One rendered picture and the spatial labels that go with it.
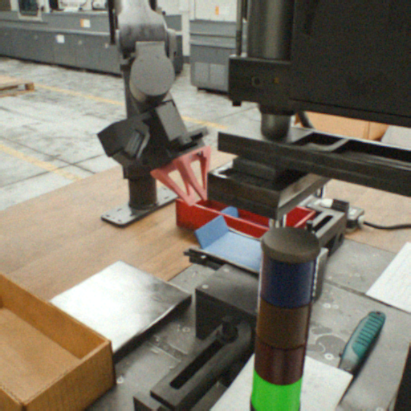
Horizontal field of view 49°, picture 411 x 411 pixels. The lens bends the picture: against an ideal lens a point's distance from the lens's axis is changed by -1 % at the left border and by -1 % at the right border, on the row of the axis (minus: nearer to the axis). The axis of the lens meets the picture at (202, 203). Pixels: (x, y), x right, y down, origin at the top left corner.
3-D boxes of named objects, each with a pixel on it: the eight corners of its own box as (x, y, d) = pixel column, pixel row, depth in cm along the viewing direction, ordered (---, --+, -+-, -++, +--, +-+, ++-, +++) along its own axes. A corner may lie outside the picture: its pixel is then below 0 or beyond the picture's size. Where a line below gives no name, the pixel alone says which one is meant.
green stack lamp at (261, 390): (266, 373, 38) (269, 343, 37) (308, 395, 36) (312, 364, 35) (242, 402, 36) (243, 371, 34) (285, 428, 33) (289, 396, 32)
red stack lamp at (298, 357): (269, 341, 37) (272, 308, 35) (312, 362, 35) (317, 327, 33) (243, 369, 34) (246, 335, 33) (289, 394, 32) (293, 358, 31)
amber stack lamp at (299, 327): (272, 307, 35) (274, 270, 34) (318, 326, 33) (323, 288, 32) (246, 333, 33) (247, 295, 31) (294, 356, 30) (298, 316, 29)
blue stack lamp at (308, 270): (275, 268, 34) (278, 228, 32) (323, 286, 32) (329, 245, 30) (247, 293, 31) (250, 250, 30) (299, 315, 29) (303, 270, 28)
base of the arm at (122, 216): (184, 164, 104) (160, 158, 108) (119, 193, 89) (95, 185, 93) (184, 197, 107) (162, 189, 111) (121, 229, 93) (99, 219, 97)
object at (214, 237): (220, 230, 75) (220, 213, 73) (307, 261, 66) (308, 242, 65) (193, 248, 70) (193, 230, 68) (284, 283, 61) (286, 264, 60)
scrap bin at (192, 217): (209, 205, 103) (210, 180, 101) (312, 238, 89) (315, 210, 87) (175, 225, 94) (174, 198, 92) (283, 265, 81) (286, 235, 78)
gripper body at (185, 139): (185, 148, 63) (162, 99, 62) (142, 169, 70) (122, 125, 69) (213, 136, 67) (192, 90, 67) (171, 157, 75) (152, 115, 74)
